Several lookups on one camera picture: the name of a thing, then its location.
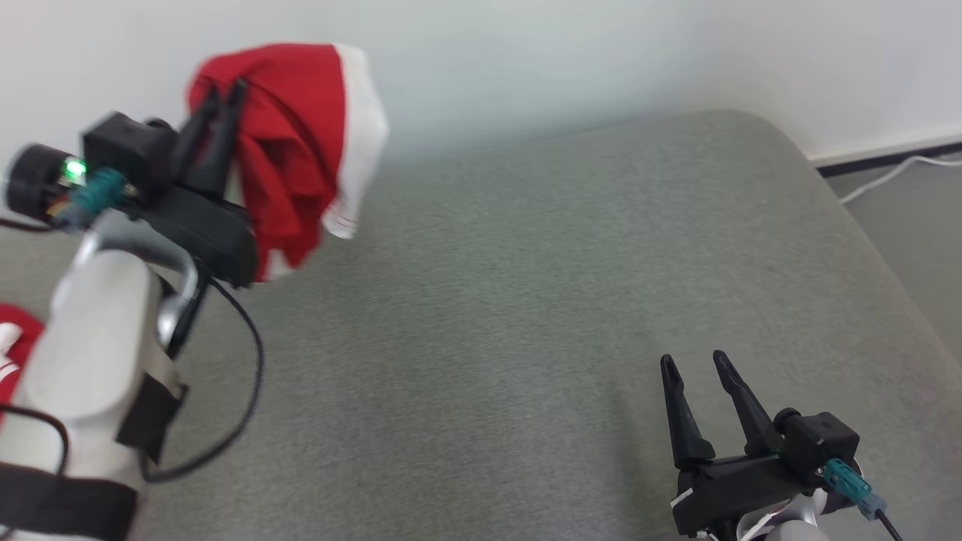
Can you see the teal camera plug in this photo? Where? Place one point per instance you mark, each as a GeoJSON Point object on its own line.
{"type": "Point", "coordinates": [849, 485]}
{"type": "Point", "coordinates": [98, 195]}

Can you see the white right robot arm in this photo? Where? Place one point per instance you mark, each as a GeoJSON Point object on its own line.
{"type": "Point", "coordinates": [782, 526]}

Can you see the teal right camera plug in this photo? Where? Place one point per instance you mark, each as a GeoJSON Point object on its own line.
{"type": "Point", "coordinates": [849, 485]}

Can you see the red shorts white waistband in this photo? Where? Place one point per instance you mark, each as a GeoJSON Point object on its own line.
{"type": "Point", "coordinates": [293, 135]}

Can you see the red basketball jersey white sleeves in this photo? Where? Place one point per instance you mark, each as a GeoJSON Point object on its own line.
{"type": "Point", "coordinates": [26, 330]}

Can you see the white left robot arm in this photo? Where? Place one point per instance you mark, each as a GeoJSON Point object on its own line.
{"type": "Point", "coordinates": [90, 361]}

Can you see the black skirting strip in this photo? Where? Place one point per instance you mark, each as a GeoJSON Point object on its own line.
{"type": "Point", "coordinates": [887, 156]}

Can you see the teal left camera plug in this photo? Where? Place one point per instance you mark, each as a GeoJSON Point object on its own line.
{"type": "Point", "coordinates": [98, 195]}

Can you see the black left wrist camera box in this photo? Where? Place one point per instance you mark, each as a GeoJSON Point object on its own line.
{"type": "Point", "coordinates": [128, 150]}

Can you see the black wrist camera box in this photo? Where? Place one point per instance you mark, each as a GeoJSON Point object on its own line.
{"type": "Point", "coordinates": [819, 439]}
{"type": "Point", "coordinates": [128, 150]}

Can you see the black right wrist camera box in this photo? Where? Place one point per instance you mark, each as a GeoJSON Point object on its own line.
{"type": "Point", "coordinates": [819, 439]}

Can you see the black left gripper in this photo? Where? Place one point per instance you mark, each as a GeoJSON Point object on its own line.
{"type": "Point", "coordinates": [218, 240]}

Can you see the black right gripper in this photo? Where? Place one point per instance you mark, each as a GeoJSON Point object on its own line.
{"type": "Point", "coordinates": [736, 488]}

